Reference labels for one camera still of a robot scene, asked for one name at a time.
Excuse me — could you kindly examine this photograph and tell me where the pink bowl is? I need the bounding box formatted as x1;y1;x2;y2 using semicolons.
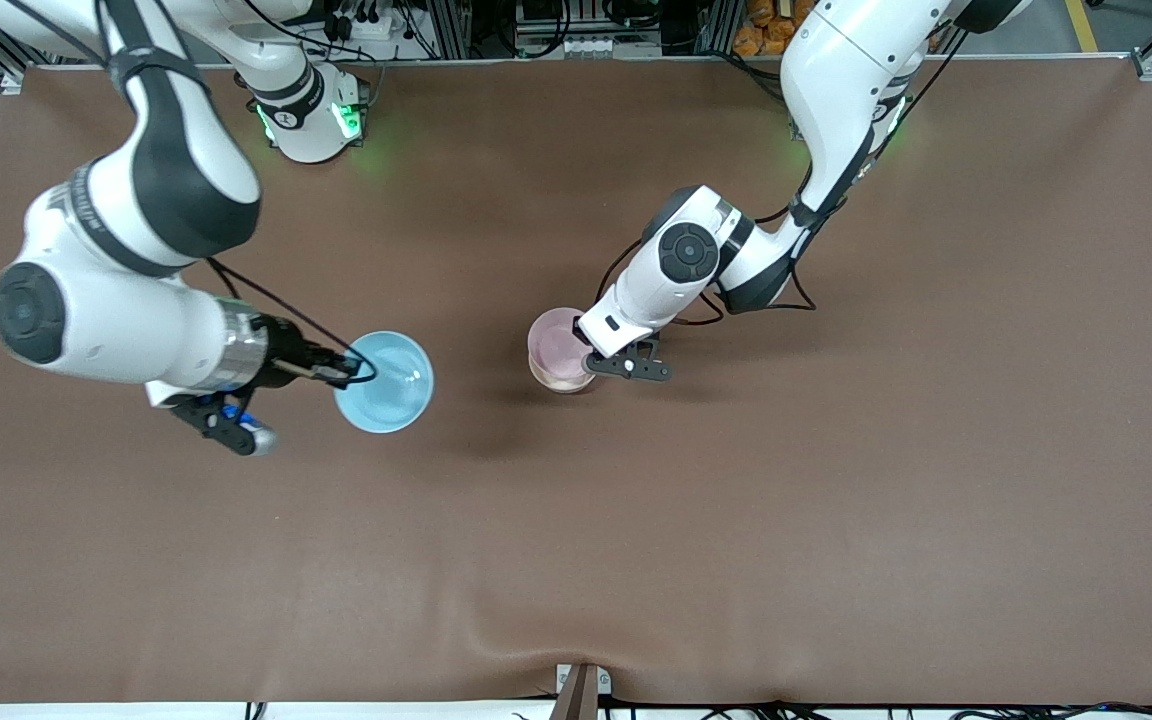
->
527;307;601;386

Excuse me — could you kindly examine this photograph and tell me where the blue bowl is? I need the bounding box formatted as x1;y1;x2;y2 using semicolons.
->
334;331;435;435

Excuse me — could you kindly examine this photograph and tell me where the white bowl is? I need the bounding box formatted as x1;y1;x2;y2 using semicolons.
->
529;350;599;395

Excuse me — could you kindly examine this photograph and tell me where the brown table mat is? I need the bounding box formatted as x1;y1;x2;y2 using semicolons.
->
0;55;1152;706

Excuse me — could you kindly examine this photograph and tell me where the metal device with white connectors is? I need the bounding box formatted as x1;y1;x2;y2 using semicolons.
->
514;0;665;59

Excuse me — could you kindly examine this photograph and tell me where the metal clamp with brown bar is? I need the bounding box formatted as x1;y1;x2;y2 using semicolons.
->
551;662;613;720

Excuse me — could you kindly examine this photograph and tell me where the white power strip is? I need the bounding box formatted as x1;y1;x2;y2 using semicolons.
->
331;8;409;43

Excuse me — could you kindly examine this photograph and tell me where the orange packaged snacks pile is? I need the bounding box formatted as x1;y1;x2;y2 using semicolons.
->
733;0;817;58

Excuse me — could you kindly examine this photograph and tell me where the aluminium frame post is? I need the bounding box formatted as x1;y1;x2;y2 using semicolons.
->
694;0;743;56
428;0;474;59

